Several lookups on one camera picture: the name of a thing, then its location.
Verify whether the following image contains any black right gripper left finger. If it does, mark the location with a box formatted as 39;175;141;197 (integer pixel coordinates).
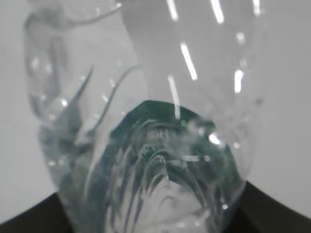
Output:
0;193;73;233

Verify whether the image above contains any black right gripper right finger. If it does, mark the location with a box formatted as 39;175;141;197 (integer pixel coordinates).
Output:
225;182;311;233

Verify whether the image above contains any clear water bottle green label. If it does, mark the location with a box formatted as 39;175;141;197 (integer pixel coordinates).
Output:
24;0;264;233

